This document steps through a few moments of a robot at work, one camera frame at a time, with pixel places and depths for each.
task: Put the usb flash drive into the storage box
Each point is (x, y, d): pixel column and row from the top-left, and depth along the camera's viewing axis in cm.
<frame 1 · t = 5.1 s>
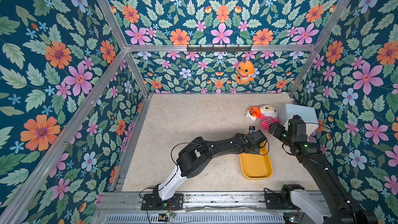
left hand: (259, 147, 86), fingers closed
right hand: (276, 127, 82), fingers open
yellow plastic storage tray: (255, 166, 88), on the table
orange dinosaur plush toy: (245, 71, 99), point 27 cm above the table
orange tiger plush toy: (253, 113, 103), point 6 cm above the table
pink white doll plush: (268, 115, 101), point 7 cm above the table
light blue white box: (307, 114, 90), point 16 cm above the table

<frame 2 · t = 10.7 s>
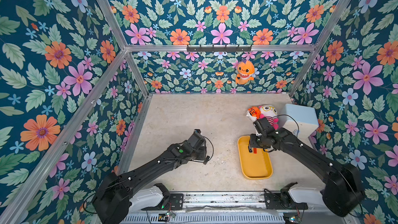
left hand: (205, 151, 81), fingers open
right hand: (252, 141, 85), fingers open
red usb flash drive: (255, 150, 92), on the table
the other named things where they were.

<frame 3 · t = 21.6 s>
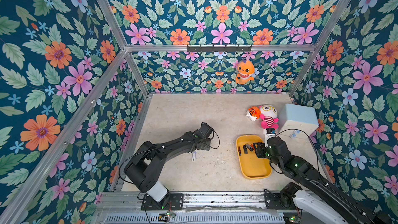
left hand: (208, 142, 90), fingers open
right hand: (255, 143, 80), fingers open
dark red swivel usb drive: (239, 151, 92), on the table
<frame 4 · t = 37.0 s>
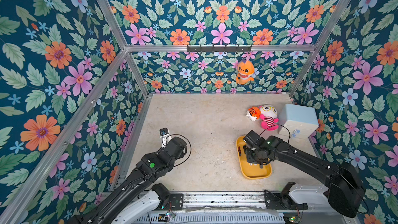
left hand: (180, 146, 75), fingers open
right hand: (249, 158, 81), fingers closed
